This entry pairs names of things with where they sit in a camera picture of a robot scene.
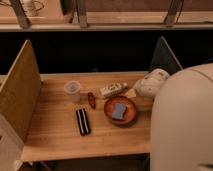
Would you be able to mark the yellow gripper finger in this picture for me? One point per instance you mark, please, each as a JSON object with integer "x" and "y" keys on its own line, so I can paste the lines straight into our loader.
{"x": 130, "y": 93}

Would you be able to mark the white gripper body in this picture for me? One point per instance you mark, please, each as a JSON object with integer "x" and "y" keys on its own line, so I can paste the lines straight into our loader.
{"x": 151, "y": 83}

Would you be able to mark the dark red pepper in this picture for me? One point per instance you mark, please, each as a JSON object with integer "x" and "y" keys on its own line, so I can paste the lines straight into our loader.
{"x": 92, "y": 100}

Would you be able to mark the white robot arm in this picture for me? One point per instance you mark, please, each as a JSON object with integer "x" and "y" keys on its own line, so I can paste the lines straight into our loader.
{"x": 181, "y": 129}

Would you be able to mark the orange ceramic bowl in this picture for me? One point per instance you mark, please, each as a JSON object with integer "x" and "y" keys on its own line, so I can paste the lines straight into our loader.
{"x": 129, "y": 115}

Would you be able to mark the white rectangular packet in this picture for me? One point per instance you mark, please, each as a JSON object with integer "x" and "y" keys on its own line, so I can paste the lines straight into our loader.
{"x": 112, "y": 89}

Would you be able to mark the blue sponge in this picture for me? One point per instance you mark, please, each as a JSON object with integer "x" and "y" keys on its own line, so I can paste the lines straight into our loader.
{"x": 118, "y": 112}

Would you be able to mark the right grey side panel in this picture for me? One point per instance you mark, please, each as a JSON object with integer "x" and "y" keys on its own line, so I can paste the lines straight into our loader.
{"x": 164, "y": 58}

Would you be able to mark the black striped rectangular block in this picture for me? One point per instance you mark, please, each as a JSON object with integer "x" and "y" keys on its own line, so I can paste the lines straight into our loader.
{"x": 83, "y": 122}

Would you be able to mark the clear plastic cup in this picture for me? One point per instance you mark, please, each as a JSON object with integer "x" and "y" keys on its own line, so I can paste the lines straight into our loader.
{"x": 72, "y": 88}

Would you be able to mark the left wooden side panel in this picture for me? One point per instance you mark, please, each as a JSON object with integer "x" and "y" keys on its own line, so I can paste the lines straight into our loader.
{"x": 18, "y": 96}

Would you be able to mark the wooden background shelf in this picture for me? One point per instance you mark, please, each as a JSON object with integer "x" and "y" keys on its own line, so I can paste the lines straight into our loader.
{"x": 105, "y": 15}

